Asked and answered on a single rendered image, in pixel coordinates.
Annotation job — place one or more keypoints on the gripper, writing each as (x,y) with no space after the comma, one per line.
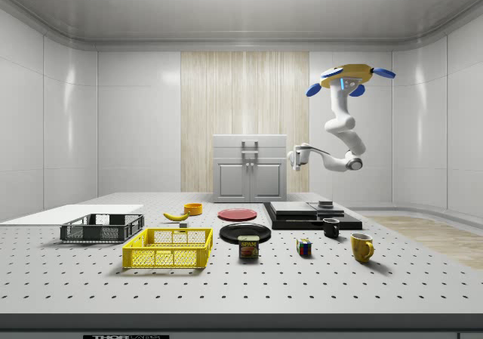
(297,158)

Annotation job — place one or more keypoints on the yellow bowl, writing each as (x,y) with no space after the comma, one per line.
(193,210)

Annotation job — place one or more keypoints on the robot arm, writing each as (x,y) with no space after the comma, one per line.
(339,105)

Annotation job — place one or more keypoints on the white cabinet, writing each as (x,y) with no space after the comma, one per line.
(249,173)

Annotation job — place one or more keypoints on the black stove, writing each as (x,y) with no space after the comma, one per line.
(294,212)

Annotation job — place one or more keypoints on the black mug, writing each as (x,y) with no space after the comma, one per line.
(330,228)

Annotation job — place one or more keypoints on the red plate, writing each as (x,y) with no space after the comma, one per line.
(237,214)

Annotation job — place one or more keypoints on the puzzle cube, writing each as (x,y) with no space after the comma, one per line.
(304,247)

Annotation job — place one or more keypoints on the black plate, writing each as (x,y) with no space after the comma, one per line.
(241,230)

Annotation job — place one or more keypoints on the flat-sided can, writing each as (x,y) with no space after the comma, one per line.
(248,247)

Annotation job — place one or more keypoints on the drone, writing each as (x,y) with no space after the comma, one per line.
(354,71)

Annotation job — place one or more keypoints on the yellow mug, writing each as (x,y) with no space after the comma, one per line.
(360,249)

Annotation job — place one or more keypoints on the banana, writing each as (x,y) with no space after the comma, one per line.
(175,217)

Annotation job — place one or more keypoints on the yellow basket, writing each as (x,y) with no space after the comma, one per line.
(162,257)

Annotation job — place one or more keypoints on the dark grey basket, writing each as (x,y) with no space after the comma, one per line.
(94,232)

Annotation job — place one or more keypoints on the white board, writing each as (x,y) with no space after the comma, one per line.
(68,212)

